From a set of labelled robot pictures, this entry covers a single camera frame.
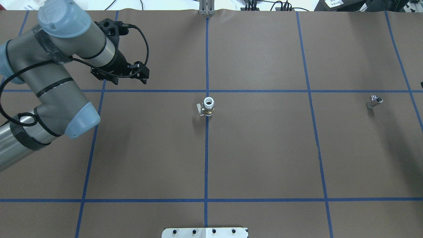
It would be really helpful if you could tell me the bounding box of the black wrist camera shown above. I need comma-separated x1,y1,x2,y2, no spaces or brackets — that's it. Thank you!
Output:
94,18,129,47

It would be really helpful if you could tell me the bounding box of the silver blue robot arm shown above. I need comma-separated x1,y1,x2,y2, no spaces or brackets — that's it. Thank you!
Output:
1,0,149,171

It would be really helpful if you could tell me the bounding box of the white brass PPR valve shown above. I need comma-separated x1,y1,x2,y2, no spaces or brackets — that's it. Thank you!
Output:
196,97,215,117

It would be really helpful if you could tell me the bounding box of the chrome angle pipe fitting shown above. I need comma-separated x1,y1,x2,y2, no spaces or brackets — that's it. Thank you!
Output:
366,95,383,109

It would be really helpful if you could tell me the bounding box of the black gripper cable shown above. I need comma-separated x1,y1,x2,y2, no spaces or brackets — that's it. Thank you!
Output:
0,24,150,127

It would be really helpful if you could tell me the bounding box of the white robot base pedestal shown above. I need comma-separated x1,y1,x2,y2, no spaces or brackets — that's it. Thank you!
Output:
161,227,249,238

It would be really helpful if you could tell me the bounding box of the aluminium frame post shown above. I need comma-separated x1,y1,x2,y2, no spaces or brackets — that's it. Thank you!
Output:
198,0,215,17

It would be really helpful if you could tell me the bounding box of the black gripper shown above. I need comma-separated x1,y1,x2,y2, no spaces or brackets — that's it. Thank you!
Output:
91,50,150,85

